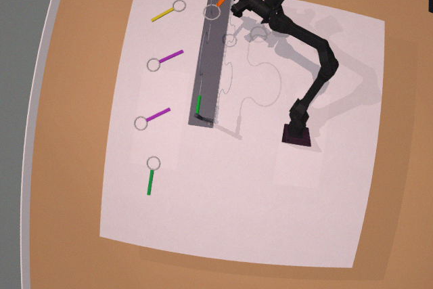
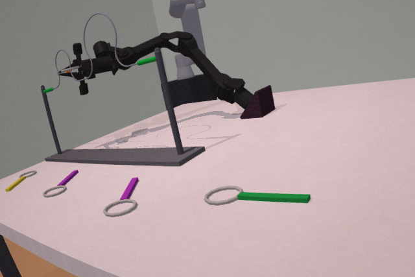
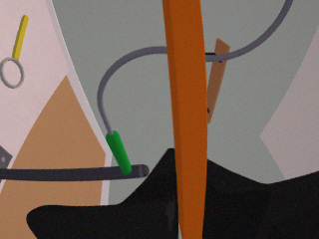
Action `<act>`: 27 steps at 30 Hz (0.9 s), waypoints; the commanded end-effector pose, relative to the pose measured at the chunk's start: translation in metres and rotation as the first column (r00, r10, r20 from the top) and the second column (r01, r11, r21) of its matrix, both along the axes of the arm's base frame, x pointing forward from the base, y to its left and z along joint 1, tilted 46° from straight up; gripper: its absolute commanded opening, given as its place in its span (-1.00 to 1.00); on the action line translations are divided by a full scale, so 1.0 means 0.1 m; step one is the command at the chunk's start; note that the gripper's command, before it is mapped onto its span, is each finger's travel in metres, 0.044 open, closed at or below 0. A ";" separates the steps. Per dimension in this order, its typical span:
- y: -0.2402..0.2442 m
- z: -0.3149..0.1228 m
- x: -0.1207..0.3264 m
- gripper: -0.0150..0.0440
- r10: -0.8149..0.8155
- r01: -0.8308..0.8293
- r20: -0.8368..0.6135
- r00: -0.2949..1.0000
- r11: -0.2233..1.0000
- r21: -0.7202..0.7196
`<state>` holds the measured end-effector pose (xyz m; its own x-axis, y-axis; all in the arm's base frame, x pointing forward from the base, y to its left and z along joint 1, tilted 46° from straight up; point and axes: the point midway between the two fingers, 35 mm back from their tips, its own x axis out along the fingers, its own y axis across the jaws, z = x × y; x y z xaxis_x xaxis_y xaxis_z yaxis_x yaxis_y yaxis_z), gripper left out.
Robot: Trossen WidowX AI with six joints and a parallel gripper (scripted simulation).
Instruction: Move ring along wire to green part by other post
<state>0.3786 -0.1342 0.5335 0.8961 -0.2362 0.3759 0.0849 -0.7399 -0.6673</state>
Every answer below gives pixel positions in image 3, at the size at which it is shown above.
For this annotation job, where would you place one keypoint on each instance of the orange long bar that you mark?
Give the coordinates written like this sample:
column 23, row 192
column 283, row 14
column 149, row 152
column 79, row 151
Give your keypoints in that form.
column 183, row 29

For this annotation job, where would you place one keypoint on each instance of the grey loop with yellow handle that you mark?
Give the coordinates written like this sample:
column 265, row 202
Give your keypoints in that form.
column 16, row 53

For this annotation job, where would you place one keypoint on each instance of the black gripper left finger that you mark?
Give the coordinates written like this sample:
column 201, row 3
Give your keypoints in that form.
column 150, row 212

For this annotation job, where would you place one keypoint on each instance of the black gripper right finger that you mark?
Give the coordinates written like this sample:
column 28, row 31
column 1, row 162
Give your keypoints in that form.
column 236, row 207

